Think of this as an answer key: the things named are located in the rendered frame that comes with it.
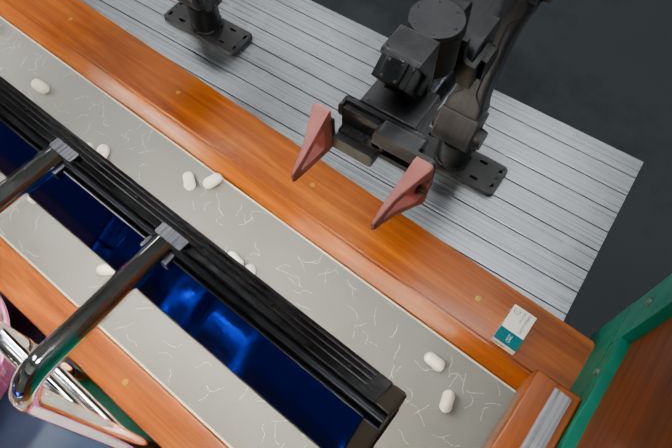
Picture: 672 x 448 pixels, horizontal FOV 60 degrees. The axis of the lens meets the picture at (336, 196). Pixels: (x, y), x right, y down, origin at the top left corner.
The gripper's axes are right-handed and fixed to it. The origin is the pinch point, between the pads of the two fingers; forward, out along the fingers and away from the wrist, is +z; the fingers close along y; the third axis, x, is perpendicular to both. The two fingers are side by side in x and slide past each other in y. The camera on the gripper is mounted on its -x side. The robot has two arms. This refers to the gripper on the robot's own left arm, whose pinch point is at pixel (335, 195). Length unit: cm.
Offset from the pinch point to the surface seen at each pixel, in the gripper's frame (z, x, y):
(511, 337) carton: -8.6, 28.9, 23.2
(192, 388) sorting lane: 21.4, 33.0, -9.8
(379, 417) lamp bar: 15.9, -4.2, 15.0
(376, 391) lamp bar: 14.1, -2.3, 13.7
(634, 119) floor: -133, 109, 31
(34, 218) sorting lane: 16, 33, -49
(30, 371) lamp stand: 28.4, -5.1, -8.9
